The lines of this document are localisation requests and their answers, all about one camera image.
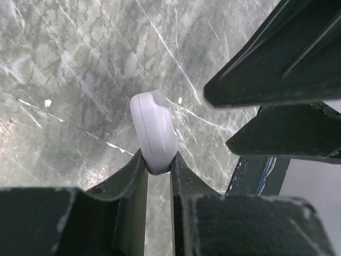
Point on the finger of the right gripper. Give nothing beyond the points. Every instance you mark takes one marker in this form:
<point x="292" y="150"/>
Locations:
<point x="294" y="56"/>
<point x="304" y="130"/>

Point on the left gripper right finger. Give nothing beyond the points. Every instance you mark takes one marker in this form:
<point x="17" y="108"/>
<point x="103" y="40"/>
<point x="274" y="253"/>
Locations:
<point x="205" y="222"/>

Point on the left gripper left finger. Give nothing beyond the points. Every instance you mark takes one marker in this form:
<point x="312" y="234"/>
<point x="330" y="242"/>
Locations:
<point x="108" y="219"/>

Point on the white remote control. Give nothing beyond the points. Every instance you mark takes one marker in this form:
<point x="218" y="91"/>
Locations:
<point x="153" y="121"/>

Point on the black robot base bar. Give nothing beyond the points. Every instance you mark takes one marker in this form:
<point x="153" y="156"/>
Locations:
<point x="258" y="175"/>

